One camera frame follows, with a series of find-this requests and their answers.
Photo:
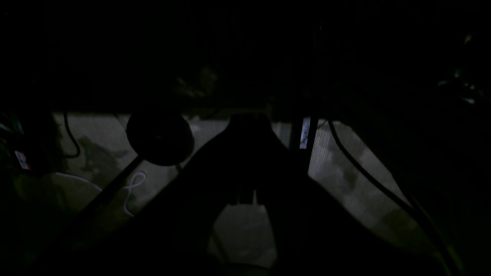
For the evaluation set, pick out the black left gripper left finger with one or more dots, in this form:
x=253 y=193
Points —
x=170 y=235

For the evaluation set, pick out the round black base disc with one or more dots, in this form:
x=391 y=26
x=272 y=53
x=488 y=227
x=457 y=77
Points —
x=161 y=137

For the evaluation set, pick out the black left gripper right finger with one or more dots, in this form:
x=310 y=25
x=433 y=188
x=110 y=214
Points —
x=314 y=234

